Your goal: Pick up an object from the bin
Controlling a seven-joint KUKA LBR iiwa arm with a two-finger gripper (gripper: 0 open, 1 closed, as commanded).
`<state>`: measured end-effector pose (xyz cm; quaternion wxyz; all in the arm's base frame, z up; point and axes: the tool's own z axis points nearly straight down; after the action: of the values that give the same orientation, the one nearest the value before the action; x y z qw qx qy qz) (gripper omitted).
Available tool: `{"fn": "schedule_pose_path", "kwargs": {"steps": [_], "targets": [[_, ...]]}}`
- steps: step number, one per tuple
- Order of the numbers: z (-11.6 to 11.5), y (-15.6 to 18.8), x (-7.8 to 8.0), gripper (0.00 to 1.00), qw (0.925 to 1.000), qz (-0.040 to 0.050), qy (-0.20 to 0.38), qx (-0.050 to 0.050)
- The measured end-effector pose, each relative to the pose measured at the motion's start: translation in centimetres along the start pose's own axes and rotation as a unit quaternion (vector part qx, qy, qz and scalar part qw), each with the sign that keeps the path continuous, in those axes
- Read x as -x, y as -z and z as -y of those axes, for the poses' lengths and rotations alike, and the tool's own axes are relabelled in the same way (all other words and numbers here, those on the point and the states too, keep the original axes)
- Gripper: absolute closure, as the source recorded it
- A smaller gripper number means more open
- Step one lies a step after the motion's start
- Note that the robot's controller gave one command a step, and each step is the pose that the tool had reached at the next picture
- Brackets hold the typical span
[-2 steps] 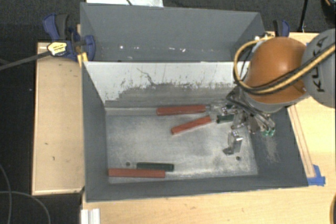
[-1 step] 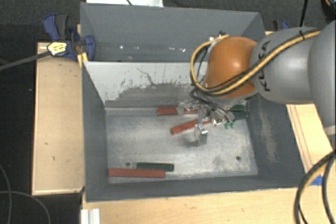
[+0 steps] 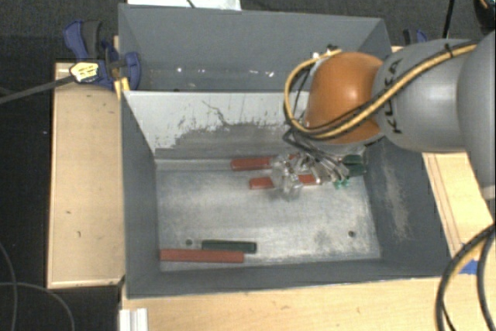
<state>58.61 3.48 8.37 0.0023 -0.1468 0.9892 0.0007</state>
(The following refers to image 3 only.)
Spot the dark green flat block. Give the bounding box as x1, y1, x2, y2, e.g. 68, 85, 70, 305
201, 239, 258, 254
343, 153, 368, 178

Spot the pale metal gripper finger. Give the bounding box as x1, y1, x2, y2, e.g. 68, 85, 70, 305
270, 156, 299, 178
276, 174, 305, 203

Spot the grey metal bin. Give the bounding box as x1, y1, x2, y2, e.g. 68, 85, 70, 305
117, 2, 453, 300

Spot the red-brown flat block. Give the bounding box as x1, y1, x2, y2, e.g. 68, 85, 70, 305
159, 248, 246, 265
229, 156, 275, 172
248, 174, 319, 191

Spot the pale wood flat board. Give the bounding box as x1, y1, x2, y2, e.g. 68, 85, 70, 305
46, 61, 127, 290

